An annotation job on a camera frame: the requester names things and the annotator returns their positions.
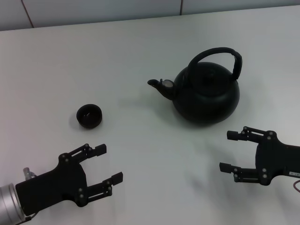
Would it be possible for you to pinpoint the black round teapot with handle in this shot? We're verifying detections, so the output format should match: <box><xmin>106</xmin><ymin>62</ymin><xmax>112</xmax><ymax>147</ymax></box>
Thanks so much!
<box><xmin>147</xmin><ymin>47</ymin><xmax>243</xmax><ymax>128</ymax></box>

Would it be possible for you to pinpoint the small black teacup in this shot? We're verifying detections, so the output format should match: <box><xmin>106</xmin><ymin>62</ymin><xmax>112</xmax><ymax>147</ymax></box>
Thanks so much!
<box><xmin>76</xmin><ymin>104</ymin><xmax>104</xmax><ymax>128</ymax></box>

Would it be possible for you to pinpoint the left gripper cable with connector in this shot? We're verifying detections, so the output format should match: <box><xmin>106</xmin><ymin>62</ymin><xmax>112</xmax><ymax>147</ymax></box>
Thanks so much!
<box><xmin>22</xmin><ymin>167</ymin><xmax>38</xmax><ymax>180</ymax></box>

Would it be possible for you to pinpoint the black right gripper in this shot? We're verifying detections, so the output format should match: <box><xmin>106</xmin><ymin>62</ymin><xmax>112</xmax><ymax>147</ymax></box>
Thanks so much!
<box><xmin>219</xmin><ymin>126</ymin><xmax>300</xmax><ymax>186</ymax></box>

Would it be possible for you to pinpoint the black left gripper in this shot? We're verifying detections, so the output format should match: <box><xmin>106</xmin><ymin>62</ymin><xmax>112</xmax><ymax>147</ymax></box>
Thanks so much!
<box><xmin>15</xmin><ymin>143</ymin><xmax>124</xmax><ymax>217</ymax></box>

